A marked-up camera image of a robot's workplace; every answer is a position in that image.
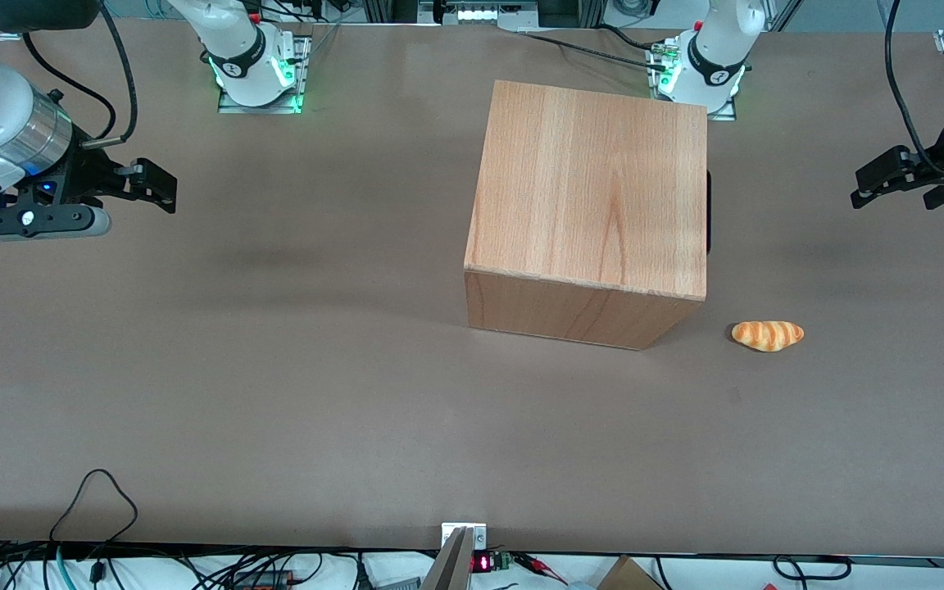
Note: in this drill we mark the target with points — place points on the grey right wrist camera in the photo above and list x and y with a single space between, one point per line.
29 221

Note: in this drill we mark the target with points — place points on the white power strip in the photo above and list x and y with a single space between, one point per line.
480 12

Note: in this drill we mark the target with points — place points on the wooden drawer cabinet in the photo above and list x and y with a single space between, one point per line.
595 188

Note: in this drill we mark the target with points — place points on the black orange electronics box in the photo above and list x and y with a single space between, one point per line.
263 580

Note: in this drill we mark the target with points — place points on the red clip leads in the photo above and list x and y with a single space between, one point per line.
537 564

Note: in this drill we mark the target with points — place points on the wooden camera mount beam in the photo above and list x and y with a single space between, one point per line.
449 565

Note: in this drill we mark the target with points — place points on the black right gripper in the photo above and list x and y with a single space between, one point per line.
81 178

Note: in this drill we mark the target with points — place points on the brown cardboard piece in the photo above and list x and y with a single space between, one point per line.
628 576

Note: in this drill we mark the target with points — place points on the red digit display module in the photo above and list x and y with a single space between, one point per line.
482 563

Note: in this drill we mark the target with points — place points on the toy croissant bread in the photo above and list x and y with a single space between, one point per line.
767 335

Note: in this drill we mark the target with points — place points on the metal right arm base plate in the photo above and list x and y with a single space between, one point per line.
230 102

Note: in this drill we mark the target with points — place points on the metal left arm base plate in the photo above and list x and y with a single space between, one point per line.
726 111

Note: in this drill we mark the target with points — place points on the small metal bracket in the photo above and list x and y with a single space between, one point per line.
479 537

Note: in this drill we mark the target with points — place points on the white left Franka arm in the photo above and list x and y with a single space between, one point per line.
718 57

